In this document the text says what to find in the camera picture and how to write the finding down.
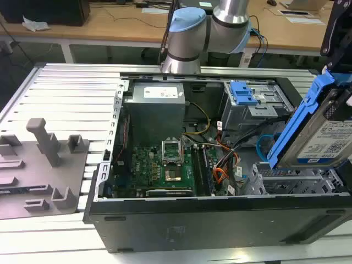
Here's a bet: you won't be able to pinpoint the hard disk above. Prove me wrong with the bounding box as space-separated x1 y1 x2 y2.
266 67 352 170

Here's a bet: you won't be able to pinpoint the blue disk wire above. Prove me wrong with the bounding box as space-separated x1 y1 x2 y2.
256 134 280 163

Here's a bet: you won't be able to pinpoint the metal disk bay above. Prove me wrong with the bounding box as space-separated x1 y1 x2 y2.
247 161 344 196

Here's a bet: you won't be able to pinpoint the black RAM slot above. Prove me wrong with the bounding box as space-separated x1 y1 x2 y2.
199 145 210 193
191 145 203 195
195 145 206 195
202 145 215 192

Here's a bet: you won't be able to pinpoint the blue drive cage latch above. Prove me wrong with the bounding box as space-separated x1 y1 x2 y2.
230 81 259 106

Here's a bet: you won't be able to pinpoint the metal optical drive cage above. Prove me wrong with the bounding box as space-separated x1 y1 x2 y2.
221 81 294 138

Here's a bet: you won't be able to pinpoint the socket locking lever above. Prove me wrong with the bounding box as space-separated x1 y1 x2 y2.
180 136 188 166

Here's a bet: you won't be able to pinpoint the grey power supply unit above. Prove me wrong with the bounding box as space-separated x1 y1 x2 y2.
123 82 186 146

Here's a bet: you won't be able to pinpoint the metal socket cover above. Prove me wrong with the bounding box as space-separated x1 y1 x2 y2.
161 136 184 166

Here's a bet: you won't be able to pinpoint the CPU socket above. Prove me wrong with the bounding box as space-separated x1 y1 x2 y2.
164 169 183 184

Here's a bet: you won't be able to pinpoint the wooden desk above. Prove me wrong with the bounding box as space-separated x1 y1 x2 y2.
0 0 352 57

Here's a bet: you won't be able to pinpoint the green motherboard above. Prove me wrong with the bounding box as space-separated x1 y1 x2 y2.
112 137 240 197

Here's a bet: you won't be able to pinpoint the black PC case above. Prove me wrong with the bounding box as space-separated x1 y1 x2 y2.
82 71 352 254

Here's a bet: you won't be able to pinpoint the black box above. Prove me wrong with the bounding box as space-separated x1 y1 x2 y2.
0 0 91 27

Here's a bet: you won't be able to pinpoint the crumpled white paper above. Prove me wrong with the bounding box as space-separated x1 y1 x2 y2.
21 15 51 33

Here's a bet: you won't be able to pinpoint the grey parts rack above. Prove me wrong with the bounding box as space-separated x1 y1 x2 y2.
0 118 91 221

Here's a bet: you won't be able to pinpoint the blue cable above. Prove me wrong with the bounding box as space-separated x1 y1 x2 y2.
249 27 270 67

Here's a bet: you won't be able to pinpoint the black power wire bundle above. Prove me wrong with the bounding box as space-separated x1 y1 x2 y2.
219 118 287 155

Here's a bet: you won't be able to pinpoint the yellow and black wires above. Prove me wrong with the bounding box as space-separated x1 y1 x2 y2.
183 101 212 137

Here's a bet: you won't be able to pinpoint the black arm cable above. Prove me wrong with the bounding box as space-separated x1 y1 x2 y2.
160 0 181 67

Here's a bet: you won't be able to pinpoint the orange red yellow wire bundle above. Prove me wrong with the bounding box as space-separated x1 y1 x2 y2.
213 142 240 192

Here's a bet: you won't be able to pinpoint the thin red wire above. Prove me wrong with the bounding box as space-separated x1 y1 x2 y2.
114 114 132 166

